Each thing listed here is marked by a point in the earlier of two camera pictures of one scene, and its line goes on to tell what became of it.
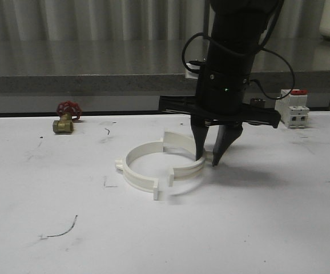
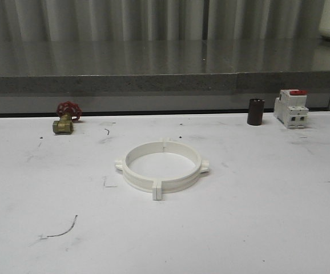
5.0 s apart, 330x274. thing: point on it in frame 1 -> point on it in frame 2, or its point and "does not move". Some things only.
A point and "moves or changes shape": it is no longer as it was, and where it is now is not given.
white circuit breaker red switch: (293, 108) does not move
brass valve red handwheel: (67, 111) does not move
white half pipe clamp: (140, 181) does not move
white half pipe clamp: (179, 143) moves or changes shape
